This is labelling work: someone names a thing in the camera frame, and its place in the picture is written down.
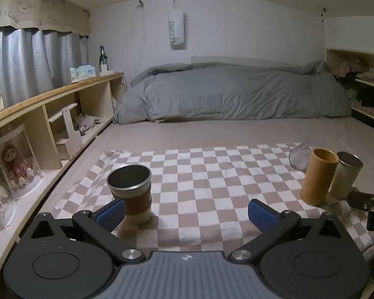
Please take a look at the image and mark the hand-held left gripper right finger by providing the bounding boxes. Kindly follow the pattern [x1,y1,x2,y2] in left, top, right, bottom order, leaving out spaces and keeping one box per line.
[229,198,347,264]

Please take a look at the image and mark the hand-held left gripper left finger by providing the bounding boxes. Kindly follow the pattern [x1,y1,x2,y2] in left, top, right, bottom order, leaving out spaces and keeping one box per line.
[28,199,146,265]

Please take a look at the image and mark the steel cup with brown sleeve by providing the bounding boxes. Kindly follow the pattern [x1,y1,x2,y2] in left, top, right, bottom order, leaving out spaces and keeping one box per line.
[106,163,153,224]

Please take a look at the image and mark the beige metal cup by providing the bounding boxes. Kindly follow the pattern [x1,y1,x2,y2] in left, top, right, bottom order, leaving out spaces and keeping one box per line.
[328,151,364,200]

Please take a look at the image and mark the orange cylindrical cup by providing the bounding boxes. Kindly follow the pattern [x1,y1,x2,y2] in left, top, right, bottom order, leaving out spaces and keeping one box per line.
[300,148,340,207]

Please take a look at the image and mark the clear glass cup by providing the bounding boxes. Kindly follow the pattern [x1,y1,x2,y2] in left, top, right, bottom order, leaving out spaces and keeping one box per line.
[288,143,315,171]

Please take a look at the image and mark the checkered beige white blanket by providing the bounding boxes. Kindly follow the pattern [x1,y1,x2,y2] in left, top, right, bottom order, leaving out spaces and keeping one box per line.
[51,143,374,257]

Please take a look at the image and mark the wooden step stool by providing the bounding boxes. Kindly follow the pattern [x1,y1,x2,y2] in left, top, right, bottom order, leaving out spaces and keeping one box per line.
[54,102,84,161]

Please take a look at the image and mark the small trinkets on shelf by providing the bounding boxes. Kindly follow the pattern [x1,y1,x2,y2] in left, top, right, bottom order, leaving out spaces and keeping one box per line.
[74,113,103,135]

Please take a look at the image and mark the doll in clear case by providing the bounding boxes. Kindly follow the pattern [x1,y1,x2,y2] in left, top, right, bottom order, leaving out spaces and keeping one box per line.
[0,123,45,200]

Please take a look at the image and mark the long wooden bedside shelf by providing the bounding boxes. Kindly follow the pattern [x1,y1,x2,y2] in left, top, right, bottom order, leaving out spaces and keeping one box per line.
[0,72,126,287]

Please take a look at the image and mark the pile of folded clothes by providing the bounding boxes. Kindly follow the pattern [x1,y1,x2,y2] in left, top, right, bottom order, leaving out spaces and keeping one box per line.
[333,54,374,110]

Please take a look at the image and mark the grey duvet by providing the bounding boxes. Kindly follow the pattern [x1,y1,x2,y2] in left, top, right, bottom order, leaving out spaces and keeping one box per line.
[113,61,352,123]

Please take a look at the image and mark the green glass bottle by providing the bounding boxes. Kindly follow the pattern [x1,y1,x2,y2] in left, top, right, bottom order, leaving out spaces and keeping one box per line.
[99,45,109,72]

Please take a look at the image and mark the grey curtain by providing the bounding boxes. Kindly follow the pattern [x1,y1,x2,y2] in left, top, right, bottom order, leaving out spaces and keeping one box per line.
[0,26,89,108]

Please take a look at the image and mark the white hanging bag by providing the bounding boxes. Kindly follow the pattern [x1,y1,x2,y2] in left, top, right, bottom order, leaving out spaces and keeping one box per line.
[168,0,187,50]

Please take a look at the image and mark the beige printed valance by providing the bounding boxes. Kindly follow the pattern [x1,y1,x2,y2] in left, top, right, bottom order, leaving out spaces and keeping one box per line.
[0,0,92,36]

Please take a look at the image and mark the white hanging cord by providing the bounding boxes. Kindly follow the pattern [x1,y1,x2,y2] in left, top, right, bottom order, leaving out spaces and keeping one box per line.
[138,0,148,69]

